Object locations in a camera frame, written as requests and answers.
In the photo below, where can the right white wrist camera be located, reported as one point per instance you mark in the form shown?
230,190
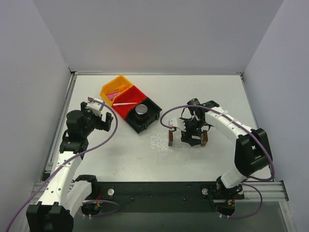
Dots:
177,123

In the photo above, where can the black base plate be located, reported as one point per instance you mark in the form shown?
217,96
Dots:
160,197

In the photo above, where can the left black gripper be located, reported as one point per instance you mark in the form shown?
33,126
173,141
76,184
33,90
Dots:
102,121

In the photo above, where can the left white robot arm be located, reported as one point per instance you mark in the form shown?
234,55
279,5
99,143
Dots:
57,206

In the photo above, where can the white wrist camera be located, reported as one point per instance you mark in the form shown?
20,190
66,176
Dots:
95,105
177,123

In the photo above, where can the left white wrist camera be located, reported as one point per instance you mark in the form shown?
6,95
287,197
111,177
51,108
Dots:
95,105

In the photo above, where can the yellow plastic bin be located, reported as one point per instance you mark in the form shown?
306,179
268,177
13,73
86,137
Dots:
114,84

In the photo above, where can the white toothbrush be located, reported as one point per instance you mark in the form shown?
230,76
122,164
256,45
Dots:
124,103

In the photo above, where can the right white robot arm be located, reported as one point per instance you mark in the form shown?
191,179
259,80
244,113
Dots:
252,159

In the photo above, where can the red plastic bin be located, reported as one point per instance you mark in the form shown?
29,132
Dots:
127,100

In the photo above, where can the glass cup with brown band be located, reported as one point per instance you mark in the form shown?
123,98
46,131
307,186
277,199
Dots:
141,111

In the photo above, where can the orange toothpaste tube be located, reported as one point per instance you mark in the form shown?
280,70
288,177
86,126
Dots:
120,89

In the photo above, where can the pink toothpaste tube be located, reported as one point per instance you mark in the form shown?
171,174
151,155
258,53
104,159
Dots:
112,95

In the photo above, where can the clear textured oval tray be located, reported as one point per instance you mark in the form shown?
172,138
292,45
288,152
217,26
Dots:
159,142

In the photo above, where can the black plastic bin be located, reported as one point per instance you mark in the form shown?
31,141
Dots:
140,125

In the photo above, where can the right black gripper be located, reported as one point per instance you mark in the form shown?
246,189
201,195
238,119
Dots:
189,139

